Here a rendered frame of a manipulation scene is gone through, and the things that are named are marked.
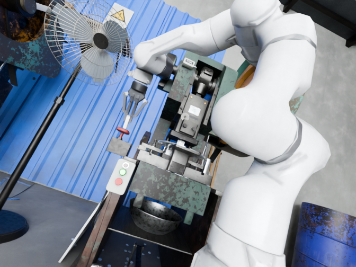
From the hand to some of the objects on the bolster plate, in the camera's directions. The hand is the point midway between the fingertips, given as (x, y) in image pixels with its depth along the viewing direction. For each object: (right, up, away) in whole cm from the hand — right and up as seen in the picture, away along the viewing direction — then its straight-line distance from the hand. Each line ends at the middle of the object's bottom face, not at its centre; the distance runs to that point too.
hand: (126, 121), depth 83 cm
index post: (+41, -30, +14) cm, 53 cm away
